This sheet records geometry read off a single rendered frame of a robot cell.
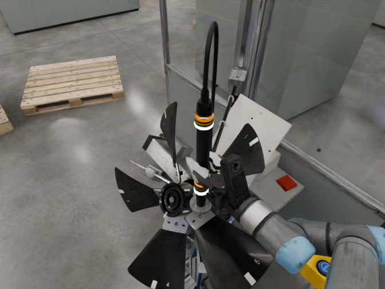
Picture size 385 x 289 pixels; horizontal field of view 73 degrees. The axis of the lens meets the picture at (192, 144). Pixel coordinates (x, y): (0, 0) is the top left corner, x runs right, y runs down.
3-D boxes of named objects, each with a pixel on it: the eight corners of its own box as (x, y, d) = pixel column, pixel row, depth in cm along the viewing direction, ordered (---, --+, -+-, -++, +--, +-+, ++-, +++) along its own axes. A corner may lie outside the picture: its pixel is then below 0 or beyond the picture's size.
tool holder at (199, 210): (195, 188, 88) (195, 170, 82) (215, 194, 87) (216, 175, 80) (187, 211, 82) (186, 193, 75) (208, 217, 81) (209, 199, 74)
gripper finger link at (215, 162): (199, 160, 76) (215, 183, 70) (199, 146, 72) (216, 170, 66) (208, 157, 77) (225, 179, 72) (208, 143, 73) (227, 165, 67)
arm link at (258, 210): (255, 225, 54) (279, 204, 58) (239, 210, 57) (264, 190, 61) (249, 241, 60) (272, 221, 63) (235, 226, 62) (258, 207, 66)
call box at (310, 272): (321, 247, 104) (332, 234, 96) (345, 268, 98) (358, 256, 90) (297, 273, 96) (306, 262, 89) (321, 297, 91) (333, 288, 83)
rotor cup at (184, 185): (185, 174, 103) (162, 172, 93) (213, 187, 95) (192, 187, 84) (174, 208, 104) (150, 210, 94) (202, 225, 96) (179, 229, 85)
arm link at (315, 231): (334, 252, 63) (326, 262, 55) (287, 246, 70) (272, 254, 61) (332, 219, 65) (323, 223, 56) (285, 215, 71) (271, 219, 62)
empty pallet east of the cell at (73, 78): (117, 63, 411) (115, 55, 400) (125, 99, 343) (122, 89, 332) (34, 75, 385) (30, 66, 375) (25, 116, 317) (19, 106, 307)
